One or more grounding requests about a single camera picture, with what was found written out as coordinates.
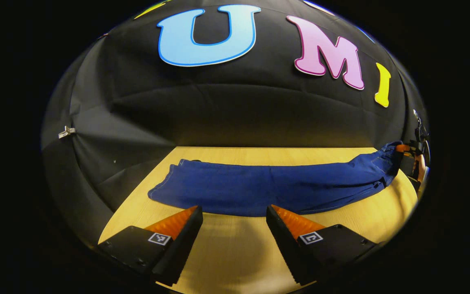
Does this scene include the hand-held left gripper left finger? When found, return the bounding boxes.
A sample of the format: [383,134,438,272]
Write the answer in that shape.
[96,205,204,287]

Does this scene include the black backdrop cloth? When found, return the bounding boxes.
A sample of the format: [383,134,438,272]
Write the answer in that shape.
[40,0,429,245]

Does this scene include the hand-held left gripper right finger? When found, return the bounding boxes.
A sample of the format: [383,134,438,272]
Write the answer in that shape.
[266,205,378,286]

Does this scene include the blue denim jeans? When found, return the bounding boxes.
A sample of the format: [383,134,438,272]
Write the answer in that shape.
[147,141,405,217]

